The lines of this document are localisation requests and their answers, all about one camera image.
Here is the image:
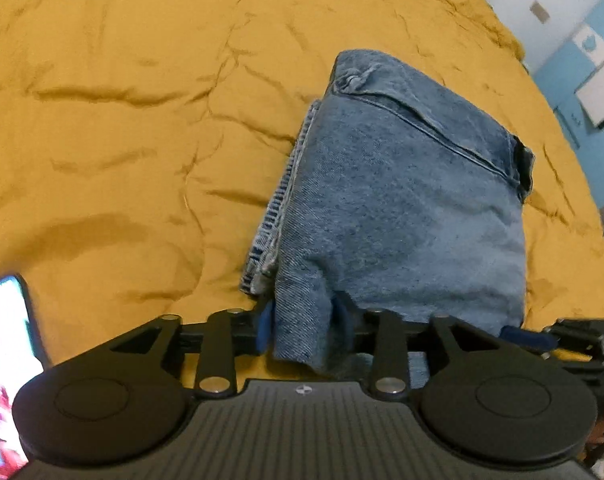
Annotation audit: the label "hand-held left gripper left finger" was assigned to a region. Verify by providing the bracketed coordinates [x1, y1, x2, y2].
[104, 302, 276, 396]

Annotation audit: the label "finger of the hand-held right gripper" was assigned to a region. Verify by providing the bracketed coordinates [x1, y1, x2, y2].
[542, 317, 604, 377]
[499, 326, 559, 352]

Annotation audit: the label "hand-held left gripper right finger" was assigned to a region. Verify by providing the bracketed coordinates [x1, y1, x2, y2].
[332, 294, 489, 395]

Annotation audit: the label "blue denim pants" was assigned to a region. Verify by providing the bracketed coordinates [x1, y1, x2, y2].
[239, 49, 536, 377]

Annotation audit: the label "yellow quilted blanket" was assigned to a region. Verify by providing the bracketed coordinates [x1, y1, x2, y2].
[0, 0, 604, 396]

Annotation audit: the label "white hanging panel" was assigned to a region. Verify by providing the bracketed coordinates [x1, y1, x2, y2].
[574, 45, 604, 129]

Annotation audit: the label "smartphone with red screen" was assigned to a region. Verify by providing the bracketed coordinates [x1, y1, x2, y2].
[0, 273, 49, 480]

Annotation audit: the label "blue and white wardrobe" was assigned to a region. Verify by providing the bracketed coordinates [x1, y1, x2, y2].
[531, 0, 604, 148]

